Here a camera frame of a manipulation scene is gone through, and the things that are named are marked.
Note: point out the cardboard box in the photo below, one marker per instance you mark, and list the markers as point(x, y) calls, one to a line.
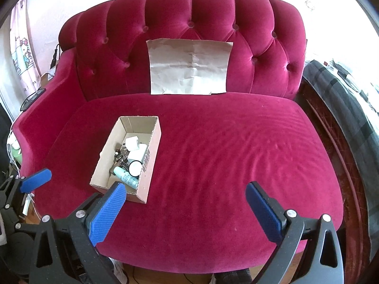
point(151, 159)

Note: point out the cartoon print curtain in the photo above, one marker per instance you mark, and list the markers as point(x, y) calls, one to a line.
point(22, 50)

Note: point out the dark cloth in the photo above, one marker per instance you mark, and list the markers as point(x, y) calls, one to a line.
point(4, 121)

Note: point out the white wall charger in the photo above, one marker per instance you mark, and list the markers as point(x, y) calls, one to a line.
point(140, 154)

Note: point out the black flat device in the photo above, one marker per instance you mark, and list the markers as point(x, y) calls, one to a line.
point(32, 97)

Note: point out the black jar white inside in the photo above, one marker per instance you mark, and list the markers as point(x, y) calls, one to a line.
point(134, 168)

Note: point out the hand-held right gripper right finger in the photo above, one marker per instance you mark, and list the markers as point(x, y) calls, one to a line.
point(262, 213)

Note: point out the creased grey paper sheet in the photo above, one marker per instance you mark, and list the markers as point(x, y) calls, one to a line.
point(189, 68)

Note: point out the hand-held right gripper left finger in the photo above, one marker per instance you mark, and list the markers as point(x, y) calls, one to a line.
point(108, 213)

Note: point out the green object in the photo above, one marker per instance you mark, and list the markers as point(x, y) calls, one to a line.
point(17, 155)

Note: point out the red velvet tufted sofa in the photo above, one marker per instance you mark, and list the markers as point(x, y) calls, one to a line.
point(222, 153)

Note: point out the light blue bottle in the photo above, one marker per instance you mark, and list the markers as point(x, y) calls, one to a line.
point(125, 177)

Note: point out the small brown carton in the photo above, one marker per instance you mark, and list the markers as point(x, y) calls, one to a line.
point(46, 77)

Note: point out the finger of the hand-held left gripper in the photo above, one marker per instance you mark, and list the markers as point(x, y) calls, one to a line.
point(35, 180)

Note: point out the red white small object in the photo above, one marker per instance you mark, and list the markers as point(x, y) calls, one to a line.
point(327, 64)

